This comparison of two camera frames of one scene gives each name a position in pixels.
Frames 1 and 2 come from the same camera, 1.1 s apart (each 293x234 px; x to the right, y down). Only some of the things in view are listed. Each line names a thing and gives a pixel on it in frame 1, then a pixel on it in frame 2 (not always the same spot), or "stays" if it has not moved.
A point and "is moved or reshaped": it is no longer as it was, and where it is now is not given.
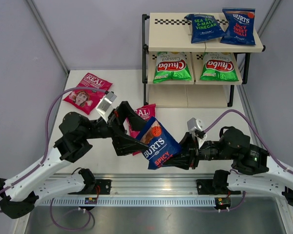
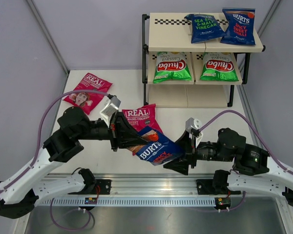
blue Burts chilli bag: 240,26 stays
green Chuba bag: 219,66 stays
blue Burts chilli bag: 161,148 is moved or reshaped
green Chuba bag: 170,66 stays
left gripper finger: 136,122 to 128,135
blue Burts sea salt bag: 204,28 stays
